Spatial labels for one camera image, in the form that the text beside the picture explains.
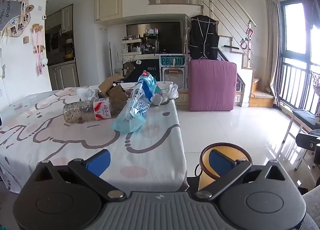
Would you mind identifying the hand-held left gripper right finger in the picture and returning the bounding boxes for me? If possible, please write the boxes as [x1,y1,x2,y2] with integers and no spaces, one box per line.
[195,149,288,202]

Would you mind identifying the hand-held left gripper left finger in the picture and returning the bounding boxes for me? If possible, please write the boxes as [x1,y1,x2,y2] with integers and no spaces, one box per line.
[32,149,127,202]

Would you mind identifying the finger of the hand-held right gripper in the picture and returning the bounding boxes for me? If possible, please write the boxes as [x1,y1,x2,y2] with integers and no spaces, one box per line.
[296,132,320,151]

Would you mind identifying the yellow waste bin dark rim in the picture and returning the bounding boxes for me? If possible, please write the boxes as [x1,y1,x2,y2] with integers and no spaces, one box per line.
[195,142,253,192]

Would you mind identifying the clear plastic bottle red label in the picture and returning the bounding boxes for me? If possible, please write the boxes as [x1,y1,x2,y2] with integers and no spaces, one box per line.
[62,97,130,123]

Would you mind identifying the white tissue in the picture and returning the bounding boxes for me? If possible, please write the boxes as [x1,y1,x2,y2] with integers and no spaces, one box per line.
[76,88,99,101]

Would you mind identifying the blue plastic packaging bag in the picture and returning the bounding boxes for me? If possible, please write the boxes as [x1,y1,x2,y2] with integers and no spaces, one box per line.
[111,70,157,134]

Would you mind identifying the plain cardboard box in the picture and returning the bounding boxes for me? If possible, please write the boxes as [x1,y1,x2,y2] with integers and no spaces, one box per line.
[98,75,124,98]

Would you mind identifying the white plastic bag red print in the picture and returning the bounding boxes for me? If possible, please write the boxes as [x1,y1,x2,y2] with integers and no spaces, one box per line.
[152,84,179,106]

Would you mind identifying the white bench with dark cushion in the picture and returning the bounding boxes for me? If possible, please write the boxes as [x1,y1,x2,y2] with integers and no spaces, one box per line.
[284,109,320,171]

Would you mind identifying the printed pink white tablecloth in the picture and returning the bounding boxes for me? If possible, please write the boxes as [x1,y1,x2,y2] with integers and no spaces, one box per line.
[0,83,187,194]

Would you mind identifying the grey cloth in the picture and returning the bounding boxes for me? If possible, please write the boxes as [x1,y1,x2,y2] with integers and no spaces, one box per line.
[302,185,320,230]

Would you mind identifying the black window railing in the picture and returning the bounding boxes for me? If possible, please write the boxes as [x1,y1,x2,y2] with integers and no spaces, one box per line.
[279,61,320,120]

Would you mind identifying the white wooden staircase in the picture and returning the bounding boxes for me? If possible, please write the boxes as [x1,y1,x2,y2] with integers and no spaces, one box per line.
[217,35,276,108]

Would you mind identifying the cream low drawer cabinet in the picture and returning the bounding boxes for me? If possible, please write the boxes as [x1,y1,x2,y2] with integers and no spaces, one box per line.
[175,91,190,106]

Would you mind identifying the pink folded mattress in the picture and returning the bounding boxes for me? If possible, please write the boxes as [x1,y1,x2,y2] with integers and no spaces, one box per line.
[188,60,237,112]

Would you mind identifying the kitchen cabinet unit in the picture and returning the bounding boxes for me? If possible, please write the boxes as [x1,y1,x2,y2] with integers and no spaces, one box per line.
[45,4,79,91]

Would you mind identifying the white perforated cabinet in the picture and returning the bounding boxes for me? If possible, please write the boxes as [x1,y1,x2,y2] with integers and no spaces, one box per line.
[161,65,189,92]

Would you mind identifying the black message board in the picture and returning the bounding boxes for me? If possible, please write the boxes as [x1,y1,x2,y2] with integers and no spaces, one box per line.
[122,55,162,84]

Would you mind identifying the beige curtain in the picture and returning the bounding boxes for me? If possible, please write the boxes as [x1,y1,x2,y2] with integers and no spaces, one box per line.
[265,0,284,107]

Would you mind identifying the teal sign plate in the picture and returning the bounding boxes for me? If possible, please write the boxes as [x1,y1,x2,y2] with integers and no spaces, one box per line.
[160,56,186,66]

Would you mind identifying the white cosmetics shelf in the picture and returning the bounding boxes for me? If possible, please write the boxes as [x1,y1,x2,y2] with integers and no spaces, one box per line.
[121,34,160,56]

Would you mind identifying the pink hooks on railing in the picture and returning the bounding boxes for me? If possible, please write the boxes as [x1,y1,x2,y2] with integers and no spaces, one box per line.
[240,28,254,51]

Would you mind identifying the black vest on hanger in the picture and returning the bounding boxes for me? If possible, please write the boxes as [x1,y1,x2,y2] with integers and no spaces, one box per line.
[189,15,220,60]

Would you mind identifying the black television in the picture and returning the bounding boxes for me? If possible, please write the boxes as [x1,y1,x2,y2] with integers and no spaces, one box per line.
[126,22,182,55]

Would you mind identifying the dark hanging cloth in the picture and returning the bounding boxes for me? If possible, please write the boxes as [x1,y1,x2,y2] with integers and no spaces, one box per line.
[280,0,320,30]

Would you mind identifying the metal stair railing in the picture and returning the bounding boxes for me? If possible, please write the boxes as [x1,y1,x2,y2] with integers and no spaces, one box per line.
[200,0,258,69]

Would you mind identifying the wire basket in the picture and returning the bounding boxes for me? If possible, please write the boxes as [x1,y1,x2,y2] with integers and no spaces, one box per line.
[310,70,320,96]

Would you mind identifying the pink hanging wall decorations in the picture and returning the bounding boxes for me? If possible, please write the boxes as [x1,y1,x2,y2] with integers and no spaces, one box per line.
[31,24,48,77]

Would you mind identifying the cream wall cabinet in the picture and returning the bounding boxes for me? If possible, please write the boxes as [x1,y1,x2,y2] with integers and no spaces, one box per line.
[94,0,123,23]

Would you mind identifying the photo wall board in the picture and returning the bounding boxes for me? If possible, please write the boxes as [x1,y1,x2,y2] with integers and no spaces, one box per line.
[0,0,33,44]

